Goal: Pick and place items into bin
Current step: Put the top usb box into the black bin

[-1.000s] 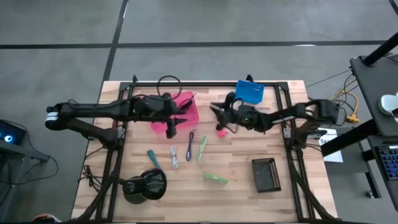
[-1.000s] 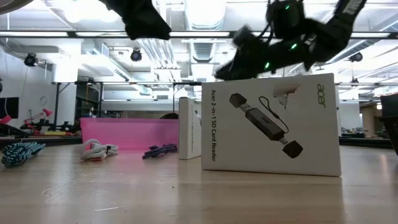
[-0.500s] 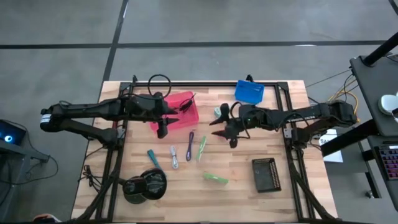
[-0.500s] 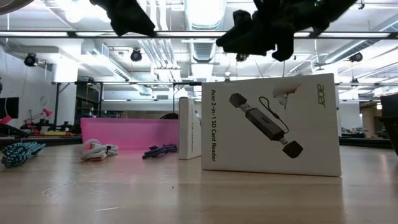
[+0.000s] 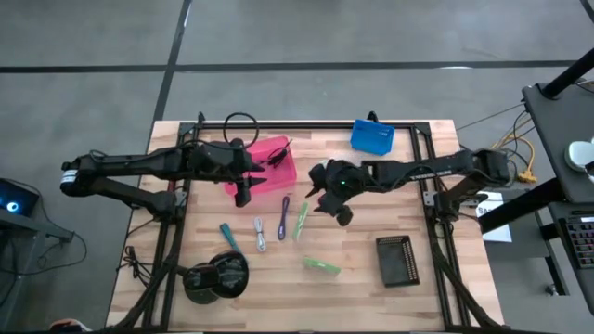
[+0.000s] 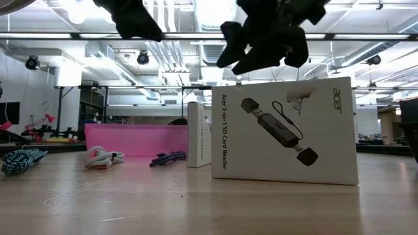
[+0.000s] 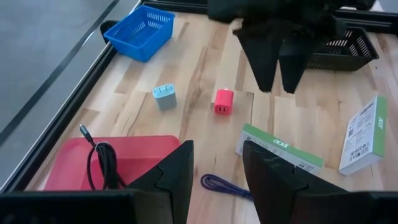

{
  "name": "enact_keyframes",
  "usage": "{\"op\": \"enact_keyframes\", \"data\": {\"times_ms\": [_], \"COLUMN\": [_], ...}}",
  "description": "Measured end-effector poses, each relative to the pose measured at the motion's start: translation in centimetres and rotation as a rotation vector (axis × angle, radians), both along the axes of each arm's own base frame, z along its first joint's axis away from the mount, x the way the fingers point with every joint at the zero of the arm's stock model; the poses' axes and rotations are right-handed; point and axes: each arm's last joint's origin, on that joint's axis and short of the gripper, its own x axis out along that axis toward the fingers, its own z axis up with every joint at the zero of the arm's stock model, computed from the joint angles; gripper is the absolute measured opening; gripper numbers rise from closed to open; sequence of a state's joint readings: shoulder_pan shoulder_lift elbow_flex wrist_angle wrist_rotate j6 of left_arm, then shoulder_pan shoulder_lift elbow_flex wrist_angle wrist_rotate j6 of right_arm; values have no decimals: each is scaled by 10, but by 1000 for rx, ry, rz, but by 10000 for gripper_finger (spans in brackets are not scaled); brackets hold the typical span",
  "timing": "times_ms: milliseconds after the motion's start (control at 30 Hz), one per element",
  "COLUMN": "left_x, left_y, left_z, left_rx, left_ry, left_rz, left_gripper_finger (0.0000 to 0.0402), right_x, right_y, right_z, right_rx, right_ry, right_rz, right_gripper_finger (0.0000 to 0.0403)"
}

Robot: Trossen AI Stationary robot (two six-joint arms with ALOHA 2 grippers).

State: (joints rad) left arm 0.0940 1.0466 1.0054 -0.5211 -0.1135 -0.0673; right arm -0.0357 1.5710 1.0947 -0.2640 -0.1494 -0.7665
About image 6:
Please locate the black ceiling camera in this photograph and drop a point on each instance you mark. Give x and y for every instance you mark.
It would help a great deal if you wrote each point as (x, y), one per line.
(32, 62)
(142, 58)
(374, 59)

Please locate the pink translucent plastic bin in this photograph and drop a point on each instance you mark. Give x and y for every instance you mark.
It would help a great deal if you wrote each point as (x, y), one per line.
(137, 140)

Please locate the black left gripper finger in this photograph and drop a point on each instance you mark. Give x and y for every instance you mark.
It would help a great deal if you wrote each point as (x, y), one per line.
(137, 27)

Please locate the white Acer card reader box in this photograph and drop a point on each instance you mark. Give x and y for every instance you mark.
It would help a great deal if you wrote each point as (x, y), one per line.
(254, 163)
(196, 137)

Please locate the black aluminium table frame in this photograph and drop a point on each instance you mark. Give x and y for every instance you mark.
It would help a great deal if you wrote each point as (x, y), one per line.
(385, 150)

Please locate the black background robot arm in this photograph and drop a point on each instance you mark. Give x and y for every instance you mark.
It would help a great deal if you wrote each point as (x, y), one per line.
(67, 132)

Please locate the black shelf rack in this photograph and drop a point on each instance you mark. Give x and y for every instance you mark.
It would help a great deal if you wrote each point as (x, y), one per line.
(94, 107)

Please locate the black wall monitor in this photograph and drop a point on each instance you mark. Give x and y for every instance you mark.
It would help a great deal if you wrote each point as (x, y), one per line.
(9, 112)

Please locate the black overhead frame bar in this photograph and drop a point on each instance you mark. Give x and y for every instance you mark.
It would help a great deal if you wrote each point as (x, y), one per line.
(49, 36)

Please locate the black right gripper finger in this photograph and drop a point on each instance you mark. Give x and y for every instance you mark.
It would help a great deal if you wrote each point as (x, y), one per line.
(233, 42)
(264, 53)

